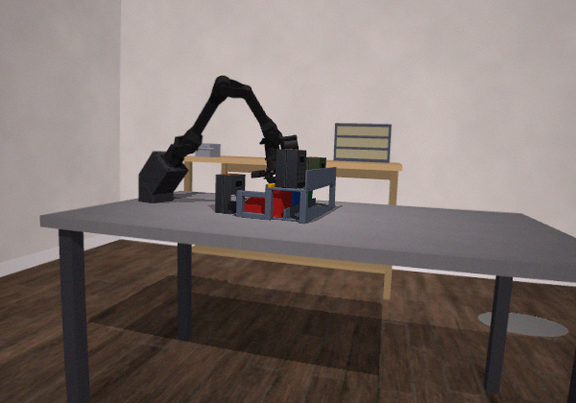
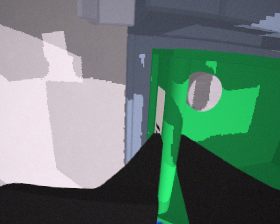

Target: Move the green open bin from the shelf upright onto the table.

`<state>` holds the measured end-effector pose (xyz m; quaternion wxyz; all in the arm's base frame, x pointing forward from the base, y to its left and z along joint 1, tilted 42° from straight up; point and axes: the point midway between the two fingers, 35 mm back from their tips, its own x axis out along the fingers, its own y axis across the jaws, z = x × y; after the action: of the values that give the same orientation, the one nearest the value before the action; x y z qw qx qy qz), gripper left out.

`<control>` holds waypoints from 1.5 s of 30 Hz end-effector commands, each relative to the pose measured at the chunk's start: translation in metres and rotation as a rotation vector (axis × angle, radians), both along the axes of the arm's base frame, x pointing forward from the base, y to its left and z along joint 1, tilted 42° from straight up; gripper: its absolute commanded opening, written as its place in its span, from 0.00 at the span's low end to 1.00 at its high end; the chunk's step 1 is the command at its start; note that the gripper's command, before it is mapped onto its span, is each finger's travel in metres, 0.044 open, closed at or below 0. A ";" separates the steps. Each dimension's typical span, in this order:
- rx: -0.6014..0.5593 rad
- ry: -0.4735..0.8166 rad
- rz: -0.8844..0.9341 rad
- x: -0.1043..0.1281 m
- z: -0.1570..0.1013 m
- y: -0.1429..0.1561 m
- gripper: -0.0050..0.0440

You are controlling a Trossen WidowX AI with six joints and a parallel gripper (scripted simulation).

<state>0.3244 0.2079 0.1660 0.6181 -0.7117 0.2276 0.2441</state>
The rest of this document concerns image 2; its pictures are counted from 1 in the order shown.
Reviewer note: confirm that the green bin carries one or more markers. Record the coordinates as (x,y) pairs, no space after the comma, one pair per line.
(243,128)

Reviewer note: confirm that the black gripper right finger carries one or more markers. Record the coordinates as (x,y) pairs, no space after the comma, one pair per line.
(216,192)

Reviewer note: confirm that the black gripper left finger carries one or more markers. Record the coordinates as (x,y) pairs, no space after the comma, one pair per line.
(128,197)

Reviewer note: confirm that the grey metal bin shelf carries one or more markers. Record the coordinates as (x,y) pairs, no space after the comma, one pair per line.
(153,26)

